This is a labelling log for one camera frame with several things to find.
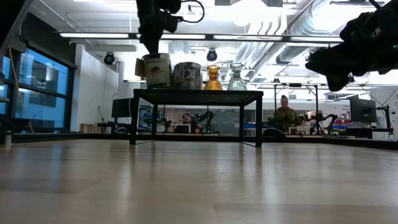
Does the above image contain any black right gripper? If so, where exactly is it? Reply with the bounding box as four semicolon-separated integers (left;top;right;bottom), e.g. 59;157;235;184
306;7;398;93

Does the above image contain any background black metal rack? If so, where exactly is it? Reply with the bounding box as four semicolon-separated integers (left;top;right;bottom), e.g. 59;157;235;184
124;79;398;125

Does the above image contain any black perforated metal shelf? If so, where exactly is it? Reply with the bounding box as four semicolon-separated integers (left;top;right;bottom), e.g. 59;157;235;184
129;88;264;148

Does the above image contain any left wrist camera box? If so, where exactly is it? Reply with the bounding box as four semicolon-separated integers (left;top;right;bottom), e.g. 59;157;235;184
160;11;182;34

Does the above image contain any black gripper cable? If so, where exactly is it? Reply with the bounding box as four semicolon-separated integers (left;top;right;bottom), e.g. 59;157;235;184
178;0;206;24

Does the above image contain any black aluminium rig frame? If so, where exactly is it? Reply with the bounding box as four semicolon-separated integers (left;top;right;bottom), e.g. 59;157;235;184
12;132;398;150

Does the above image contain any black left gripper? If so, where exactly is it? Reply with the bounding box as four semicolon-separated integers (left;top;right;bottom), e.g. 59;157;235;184
136;0;182;54

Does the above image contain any green-label silver candle tin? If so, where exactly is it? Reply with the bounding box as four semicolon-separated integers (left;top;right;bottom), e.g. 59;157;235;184
134;52;172;90

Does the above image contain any silver candle tin brown tag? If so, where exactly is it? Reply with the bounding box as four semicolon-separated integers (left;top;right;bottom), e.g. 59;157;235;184
172;62;203;91

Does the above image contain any wooden crate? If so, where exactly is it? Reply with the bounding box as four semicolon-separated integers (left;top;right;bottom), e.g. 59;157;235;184
80;123;100;134

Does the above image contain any silver ventilation duct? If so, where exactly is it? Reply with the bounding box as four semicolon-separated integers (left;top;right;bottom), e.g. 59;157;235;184
275;0;352;65

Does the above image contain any amber glass candlestick holder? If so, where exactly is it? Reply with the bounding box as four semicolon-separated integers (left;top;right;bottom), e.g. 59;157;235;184
203;65;224;91

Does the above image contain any LED light bar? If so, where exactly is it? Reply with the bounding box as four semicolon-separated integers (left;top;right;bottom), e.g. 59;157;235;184
58;32;345;43

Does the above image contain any person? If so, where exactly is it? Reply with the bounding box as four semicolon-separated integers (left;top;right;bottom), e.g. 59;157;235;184
272;95;300;135
181;112;203;134

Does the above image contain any black monitor on arm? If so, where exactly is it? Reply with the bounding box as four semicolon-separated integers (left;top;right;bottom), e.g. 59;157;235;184
349;95;393;134

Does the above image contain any black computer monitor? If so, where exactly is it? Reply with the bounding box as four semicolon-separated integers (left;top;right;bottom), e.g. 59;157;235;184
111;98;134;119

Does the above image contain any large glass window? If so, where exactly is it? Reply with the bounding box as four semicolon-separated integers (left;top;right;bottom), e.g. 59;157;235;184
0;46;75;133

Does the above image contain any grey-green glass candlestick holder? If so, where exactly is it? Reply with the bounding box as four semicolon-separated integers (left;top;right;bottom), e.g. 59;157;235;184
226;62;248;91

